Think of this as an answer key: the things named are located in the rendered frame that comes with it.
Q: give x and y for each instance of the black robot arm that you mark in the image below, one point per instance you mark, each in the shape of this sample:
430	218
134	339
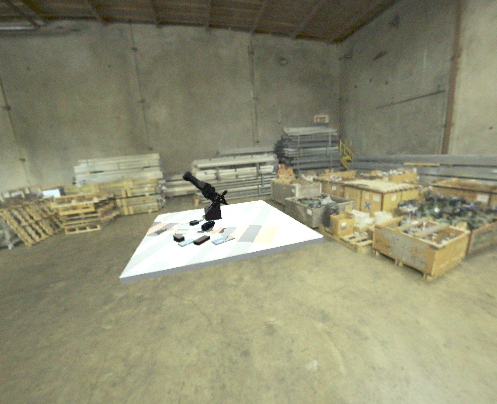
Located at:
204	187

